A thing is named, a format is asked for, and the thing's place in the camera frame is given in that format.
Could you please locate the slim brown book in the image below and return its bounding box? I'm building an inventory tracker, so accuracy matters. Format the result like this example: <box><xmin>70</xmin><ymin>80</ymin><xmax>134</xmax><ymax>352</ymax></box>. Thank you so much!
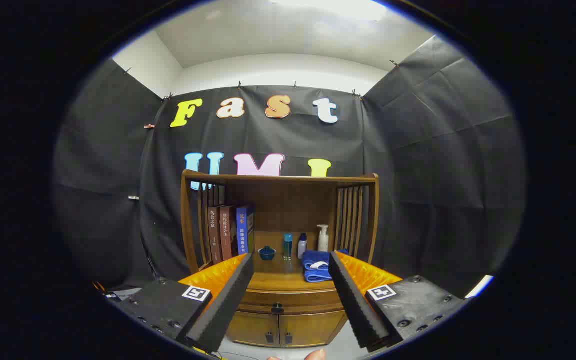
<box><xmin>208</xmin><ymin>206</ymin><xmax>224</xmax><ymax>265</ymax></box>

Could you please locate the wooden cabinet door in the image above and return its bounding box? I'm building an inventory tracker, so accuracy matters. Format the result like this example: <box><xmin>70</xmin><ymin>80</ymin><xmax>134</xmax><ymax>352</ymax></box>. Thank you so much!
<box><xmin>279</xmin><ymin>310</ymin><xmax>347</xmax><ymax>347</ymax></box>
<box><xmin>227</xmin><ymin>312</ymin><xmax>280</xmax><ymax>348</ymax></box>

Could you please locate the blue folded towel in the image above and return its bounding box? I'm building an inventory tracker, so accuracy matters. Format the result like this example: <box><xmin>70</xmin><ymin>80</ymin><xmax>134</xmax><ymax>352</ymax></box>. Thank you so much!
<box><xmin>302</xmin><ymin>249</ymin><xmax>349</xmax><ymax>284</ymax></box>

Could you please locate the wooden drawer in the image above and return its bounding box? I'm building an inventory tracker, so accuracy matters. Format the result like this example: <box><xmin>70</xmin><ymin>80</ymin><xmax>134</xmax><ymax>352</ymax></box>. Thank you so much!
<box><xmin>238</xmin><ymin>289</ymin><xmax>346</xmax><ymax>316</ymax></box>

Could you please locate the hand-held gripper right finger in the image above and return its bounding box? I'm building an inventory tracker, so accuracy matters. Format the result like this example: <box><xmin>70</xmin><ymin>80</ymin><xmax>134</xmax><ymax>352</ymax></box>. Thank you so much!
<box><xmin>328</xmin><ymin>250</ymin><xmax>470</xmax><ymax>351</ymax></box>

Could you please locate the wooden countertop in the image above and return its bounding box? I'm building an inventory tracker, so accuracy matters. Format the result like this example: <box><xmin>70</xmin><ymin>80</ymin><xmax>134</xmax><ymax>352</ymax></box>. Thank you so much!
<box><xmin>242</xmin><ymin>257</ymin><xmax>341</xmax><ymax>292</ymax></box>

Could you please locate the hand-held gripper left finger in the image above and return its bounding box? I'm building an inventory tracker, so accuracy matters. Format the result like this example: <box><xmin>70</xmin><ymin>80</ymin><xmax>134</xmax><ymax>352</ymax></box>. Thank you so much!
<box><xmin>115</xmin><ymin>252</ymin><xmax>255</xmax><ymax>354</ymax></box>

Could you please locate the thick brown book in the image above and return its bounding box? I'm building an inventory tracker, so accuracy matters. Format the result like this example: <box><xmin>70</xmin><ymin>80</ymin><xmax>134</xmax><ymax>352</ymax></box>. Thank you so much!
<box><xmin>219</xmin><ymin>205</ymin><xmax>239</xmax><ymax>262</ymax></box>

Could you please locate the blue book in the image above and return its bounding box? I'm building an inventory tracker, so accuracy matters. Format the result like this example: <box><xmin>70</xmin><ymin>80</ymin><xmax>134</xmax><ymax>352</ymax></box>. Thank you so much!
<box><xmin>236</xmin><ymin>202</ymin><xmax>256</xmax><ymax>257</ymax></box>

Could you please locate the wooden cabinet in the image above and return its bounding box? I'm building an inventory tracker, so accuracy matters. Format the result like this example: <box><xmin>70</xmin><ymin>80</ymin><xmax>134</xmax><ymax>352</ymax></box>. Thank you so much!
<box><xmin>180</xmin><ymin>169</ymin><xmax>380</xmax><ymax>348</ymax></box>

